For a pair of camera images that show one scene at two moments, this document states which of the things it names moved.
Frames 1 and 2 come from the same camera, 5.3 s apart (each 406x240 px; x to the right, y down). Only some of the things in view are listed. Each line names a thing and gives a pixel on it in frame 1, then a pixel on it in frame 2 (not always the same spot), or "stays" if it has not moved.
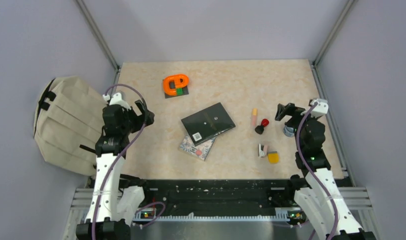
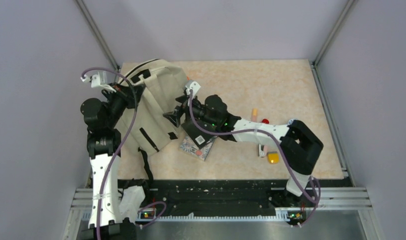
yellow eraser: [273, 157] stays
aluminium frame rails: [356, 198] stays
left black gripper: [140, 119] to [126, 93]
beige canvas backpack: [68, 121] to [164, 82]
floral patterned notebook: [200, 151] stays
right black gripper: [289, 109] to [175, 115]
